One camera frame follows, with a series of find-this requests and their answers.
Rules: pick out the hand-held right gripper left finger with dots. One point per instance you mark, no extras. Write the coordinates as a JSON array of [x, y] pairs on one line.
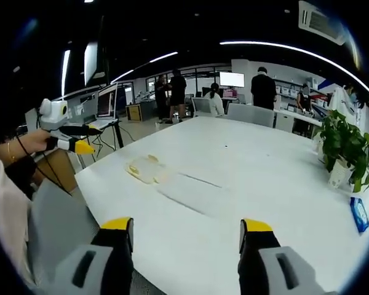
[[110, 264]]

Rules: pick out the brown cardboard box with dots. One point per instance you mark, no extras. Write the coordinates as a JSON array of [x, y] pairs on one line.
[[58, 167]]

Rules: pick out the grey office chair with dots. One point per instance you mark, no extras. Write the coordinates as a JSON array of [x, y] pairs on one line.
[[58, 221], [250, 115]]

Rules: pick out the person's left hand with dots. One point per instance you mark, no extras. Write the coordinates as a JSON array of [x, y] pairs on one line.
[[38, 142]]

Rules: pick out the person's white clothing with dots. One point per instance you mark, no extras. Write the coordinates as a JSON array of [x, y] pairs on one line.
[[3, 199]]

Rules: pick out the ceiling air conditioner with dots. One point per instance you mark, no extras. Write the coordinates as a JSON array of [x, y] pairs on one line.
[[321, 20]]

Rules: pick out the blue tissue packet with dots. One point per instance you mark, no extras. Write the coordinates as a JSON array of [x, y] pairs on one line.
[[359, 215]]

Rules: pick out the bright white screen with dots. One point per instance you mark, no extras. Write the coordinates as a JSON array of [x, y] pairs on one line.
[[231, 80]]

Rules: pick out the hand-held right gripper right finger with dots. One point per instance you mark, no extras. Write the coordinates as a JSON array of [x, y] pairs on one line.
[[258, 264]]

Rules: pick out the short ceiling light strip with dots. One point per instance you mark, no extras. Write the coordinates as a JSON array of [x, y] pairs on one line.
[[163, 57]]

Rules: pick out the wall shelf with boxes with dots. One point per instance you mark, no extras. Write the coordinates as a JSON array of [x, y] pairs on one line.
[[287, 90]]

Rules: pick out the grey mesh chair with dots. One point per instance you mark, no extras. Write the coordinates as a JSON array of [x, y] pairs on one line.
[[201, 107]]

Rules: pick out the long ceiling light strip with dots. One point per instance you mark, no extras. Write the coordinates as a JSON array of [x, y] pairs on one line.
[[295, 52]]

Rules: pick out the white plant pot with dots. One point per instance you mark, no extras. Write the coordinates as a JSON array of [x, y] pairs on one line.
[[338, 175]]

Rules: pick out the open laptop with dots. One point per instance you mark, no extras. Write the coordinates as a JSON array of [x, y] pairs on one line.
[[107, 103]]

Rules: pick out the wooden crate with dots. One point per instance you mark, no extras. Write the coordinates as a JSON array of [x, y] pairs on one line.
[[133, 112]]

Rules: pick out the green potted plant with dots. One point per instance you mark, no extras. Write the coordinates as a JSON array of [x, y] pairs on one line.
[[346, 138]]

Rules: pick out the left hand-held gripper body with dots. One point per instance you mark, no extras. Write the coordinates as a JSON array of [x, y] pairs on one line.
[[53, 115]]

